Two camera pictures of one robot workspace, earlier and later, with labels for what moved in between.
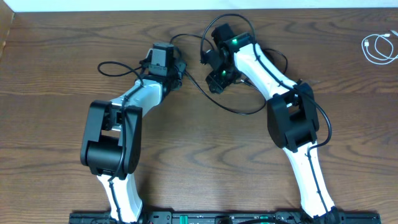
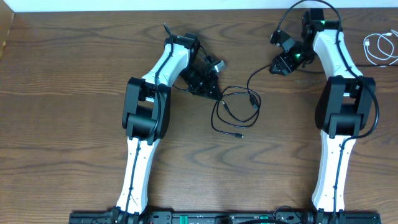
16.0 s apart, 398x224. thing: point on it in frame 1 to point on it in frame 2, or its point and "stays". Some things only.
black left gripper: (181, 66) to (212, 83)
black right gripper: (213, 81) to (284, 64)
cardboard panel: (7, 15) stays
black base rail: (227, 218) stays
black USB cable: (270, 49) to (362, 65)
